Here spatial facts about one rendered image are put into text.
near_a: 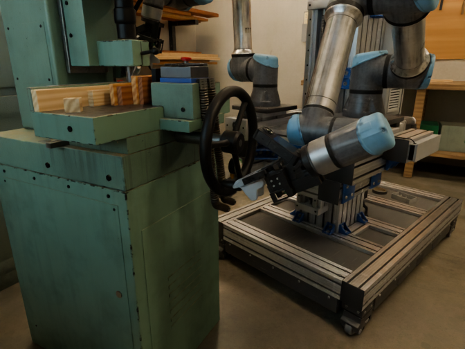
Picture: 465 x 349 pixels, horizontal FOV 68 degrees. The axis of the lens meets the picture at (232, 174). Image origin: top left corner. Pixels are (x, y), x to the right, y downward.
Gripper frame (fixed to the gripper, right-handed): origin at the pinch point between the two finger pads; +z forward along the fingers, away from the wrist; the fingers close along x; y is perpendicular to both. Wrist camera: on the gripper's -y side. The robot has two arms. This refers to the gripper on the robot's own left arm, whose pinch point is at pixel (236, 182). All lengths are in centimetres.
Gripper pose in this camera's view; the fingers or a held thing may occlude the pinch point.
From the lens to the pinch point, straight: 82.4
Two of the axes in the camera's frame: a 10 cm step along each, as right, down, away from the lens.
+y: 4.4, 9.0, 0.4
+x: 4.7, -2.7, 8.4
